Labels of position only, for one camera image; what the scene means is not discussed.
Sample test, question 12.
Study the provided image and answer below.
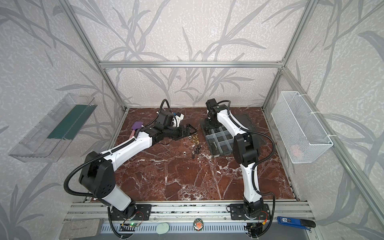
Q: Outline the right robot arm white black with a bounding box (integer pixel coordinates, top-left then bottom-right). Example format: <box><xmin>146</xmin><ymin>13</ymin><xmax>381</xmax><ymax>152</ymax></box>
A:
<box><xmin>207</xmin><ymin>107</ymin><xmax>273</xmax><ymax>219</ymax></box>

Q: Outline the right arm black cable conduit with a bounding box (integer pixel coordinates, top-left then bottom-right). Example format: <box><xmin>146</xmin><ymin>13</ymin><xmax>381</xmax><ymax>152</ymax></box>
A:
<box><xmin>217</xmin><ymin>99</ymin><xmax>276</xmax><ymax>199</ymax></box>

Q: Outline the blue black handheld tool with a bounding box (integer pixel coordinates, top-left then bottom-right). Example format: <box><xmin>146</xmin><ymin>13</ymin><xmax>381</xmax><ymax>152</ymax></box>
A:
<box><xmin>277</xmin><ymin>217</ymin><xmax>316</xmax><ymax>230</ymax></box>

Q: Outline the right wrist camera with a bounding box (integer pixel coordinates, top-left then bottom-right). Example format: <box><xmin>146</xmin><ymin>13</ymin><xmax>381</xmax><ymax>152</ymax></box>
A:
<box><xmin>206</xmin><ymin>99</ymin><xmax>219</xmax><ymax>114</ymax></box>

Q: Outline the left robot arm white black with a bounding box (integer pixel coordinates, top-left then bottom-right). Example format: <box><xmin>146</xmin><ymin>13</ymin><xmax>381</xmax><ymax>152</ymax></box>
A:
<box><xmin>79</xmin><ymin>124</ymin><xmax>197</xmax><ymax>218</ymax></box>

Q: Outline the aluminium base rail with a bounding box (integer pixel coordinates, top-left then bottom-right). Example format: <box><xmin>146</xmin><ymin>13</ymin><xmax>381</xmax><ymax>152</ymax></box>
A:
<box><xmin>63</xmin><ymin>200</ymin><xmax>315</xmax><ymax>236</ymax></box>

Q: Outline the white oval puck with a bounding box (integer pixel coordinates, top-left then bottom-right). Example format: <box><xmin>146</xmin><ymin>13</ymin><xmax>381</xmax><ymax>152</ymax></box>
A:
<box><xmin>156</xmin><ymin>223</ymin><xmax>170</xmax><ymax>235</ymax></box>

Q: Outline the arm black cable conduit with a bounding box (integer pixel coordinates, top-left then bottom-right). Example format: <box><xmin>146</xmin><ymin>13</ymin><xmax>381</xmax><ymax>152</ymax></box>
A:
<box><xmin>63</xmin><ymin>140</ymin><xmax>136</xmax><ymax>198</ymax></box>
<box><xmin>217</xmin><ymin>99</ymin><xmax>276</xmax><ymax>199</ymax></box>

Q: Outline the aluminium frame post right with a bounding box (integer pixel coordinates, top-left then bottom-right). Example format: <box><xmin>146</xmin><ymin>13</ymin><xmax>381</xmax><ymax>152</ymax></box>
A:
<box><xmin>262</xmin><ymin>0</ymin><xmax>319</xmax><ymax>111</ymax></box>

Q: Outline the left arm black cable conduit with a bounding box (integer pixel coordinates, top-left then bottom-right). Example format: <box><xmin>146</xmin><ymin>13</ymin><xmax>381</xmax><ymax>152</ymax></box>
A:
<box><xmin>63</xmin><ymin>140</ymin><xmax>136</xmax><ymax>198</ymax></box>

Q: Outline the clear wall tray green mat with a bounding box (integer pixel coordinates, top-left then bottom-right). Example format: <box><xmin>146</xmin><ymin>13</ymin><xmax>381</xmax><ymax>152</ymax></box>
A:
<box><xmin>9</xmin><ymin>94</ymin><xmax>98</xmax><ymax>163</ymax></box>

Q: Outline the round red sticker button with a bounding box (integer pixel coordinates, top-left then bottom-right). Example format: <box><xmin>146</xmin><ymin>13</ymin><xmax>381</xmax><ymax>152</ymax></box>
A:
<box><xmin>193</xmin><ymin>218</ymin><xmax>204</xmax><ymax>232</ymax></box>

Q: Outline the purple pink spatula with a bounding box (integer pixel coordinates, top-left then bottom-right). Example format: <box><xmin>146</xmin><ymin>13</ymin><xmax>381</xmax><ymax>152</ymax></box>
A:
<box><xmin>129</xmin><ymin>121</ymin><xmax>143</xmax><ymax>140</ymax></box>

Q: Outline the grey flat plate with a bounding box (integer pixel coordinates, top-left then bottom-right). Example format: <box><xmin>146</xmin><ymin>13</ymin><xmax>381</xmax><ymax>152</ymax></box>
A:
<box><xmin>59</xmin><ymin>219</ymin><xmax>103</xmax><ymax>240</ymax></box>

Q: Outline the brass wing nut upper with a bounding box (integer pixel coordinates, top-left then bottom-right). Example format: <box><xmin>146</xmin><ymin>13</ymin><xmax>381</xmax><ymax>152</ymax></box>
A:
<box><xmin>191</xmin><ymin>135</ymin><xmax>200</xmax><ymax>144</ymax></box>

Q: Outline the aluminium frame crossbar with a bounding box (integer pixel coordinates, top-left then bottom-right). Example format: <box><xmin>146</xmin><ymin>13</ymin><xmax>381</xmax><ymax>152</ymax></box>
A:
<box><xmin>99</xmin><ymin>61</ymin><xmax>283</xmax><ymax>69</ymax></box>

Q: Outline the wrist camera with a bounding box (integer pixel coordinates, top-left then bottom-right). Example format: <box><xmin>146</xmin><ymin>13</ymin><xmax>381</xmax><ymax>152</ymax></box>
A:
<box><xmin>206</xmin><ymin>99</ymin><xmax>219</xmax><ymax>114</ymax></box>
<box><xmin>155</xmin><ymin>112</ymin><xmax>184</xmax><ymax>130</ymax></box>

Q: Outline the aluminium frame post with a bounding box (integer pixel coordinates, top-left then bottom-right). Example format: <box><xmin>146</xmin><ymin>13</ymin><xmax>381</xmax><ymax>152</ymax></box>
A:
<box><xmin>262</xmin><ymin>0</ymin><xmax>319</xmax><ymax>111</ymax></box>
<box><xmin>59</xmin><ymin>0</ymin><xmax>127</xmax><ymax>111</ymax></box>

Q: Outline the clear compartment organizer box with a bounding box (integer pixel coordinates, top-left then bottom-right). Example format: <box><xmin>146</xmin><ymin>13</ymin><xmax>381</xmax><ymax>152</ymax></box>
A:
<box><xmin>200</xmin><ymin>113</ymin><xmax>268</xmax><ymax>158</ymax></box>

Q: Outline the white wire mesh basket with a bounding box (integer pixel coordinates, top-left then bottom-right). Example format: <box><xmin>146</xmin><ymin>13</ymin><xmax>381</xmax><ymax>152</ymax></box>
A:
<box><xmin>271</xmin><ymin>91</ymin><xmax>334</xmax><ymax>164</ymax></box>

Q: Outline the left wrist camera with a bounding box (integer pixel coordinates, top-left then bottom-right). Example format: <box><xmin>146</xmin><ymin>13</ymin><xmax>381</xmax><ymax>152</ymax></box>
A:
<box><xmin>155</xmin><ymin>112</ymin><xmax>184</xmax><ymax>130</ymax></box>

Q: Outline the aluminium frame post left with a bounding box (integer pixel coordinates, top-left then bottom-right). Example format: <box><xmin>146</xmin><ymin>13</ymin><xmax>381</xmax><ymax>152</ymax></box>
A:
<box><xmin>59</xmin><ymin>0</ymin><xmax>127</xmax><ymax>111</ymax></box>

